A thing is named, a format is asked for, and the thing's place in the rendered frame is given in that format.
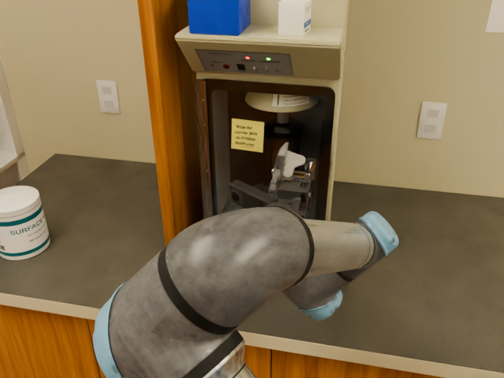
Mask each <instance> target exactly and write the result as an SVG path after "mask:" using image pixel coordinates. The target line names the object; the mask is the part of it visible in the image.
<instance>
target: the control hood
mask: <svg viewBox="0 0 504 378"><path fill-rule="evenodd" d="M344 32H345V30H344V29H343V28H318V27H310V31H309V32H308V33H307V34H306V35H305V36H303V37H302V36H292V35H283V34H278V25H249V26H248V27H247V28H246V29H245V30H244V31H243V32H242V33H241V34H240V35H239V36H233V35H216V34H191V33H190V29H189V26H187V27H186V28H184V29H182V30H181V31H180V32H178V33H177V34H176V35H175V40H176V42H177V43H178V45H179V47H180V49H181V51H182V52H183V54H184V57H185V58H186V59H187V62H188V64H189V65H190V67H191V69H192V70H193V71H201V72H214V73H226V74H250V75H263V76H275V77H299V78H311V79H324V80H339V79H340V78H341V68H342V58H343V51H344ZM195 49H197V50H225V51H239V52H253V53H281V54H290V58H291V63H292V72H293V76H287V75H274V74H261V73H238V72H225V71H213V70H205V69H204V67H203V65H202V63H201V61H200V59H199V57H198V55H197V53H196V51H195Z"/></svg>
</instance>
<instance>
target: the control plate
mask: <svg viewBox="0 0 504 378"><path fill-rule="evenodd" d="M195 51H196V54H197V55H198V57H199V60H200V61H201V63H202V66H203V67H204V69H205V71H225V72H238V73H250V74H274V75H287V76H293V68H292V63H291V58H290V54H281V53H267V52H239V51H225V50H210V49H195ZM245 56H249V57H250V59H246V58H245ZM266 58H270V59H271V60H266ZM210 64H213V65H215V66H214V67H212V66H210ZM237 64H241V65H244V66H245V69H246V70H239V69H238V67H237ZM223 65H229V69H225V68H223ZM253 66H255V67H256V68H255V70H254V69H253V68H252V67H253ZM264 67H267V68H268V69H267V70H265V69H264ZM275 68H279V69H280V70H278V71H276V70H275Z"/></svg>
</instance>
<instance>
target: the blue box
mask: <svg viewBox="0 0 504 378"><path fill-rule="evenodd" d="M187 6H188V17H189V29H190V33H191V34H201V35H233V36H239V35H240V34H241V33H242V32H243V31H244V30H245V29H246V28H247V27H248V26H249V25H250V24H251V0H187Z"/></svg>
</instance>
